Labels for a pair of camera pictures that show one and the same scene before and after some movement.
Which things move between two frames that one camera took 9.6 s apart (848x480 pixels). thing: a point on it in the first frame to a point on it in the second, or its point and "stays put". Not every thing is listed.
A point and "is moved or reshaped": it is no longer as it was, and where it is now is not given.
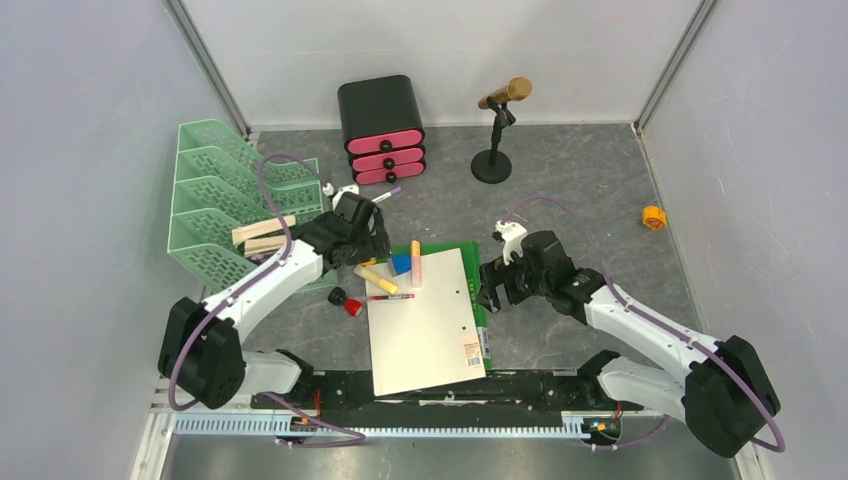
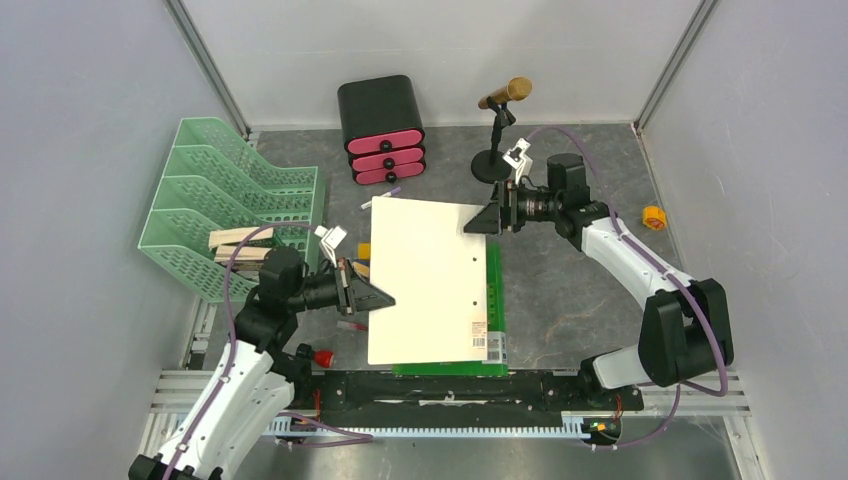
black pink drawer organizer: x=383 y=130 stays put
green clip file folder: x=472 y=266 to x=495 y=363
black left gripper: x=376 y=245 to x=359 y=295
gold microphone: x=518 y=88 stays put
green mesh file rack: x=219 y=185 is moved or reshaped
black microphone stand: x=493 y=166 stays put
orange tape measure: x=654 y=217 stays put
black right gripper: x=491 y=279 to x=500 y=213
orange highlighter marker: x=416 y=263 to x=361 y=269
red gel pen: x=384 y=297 to x=352 y=326
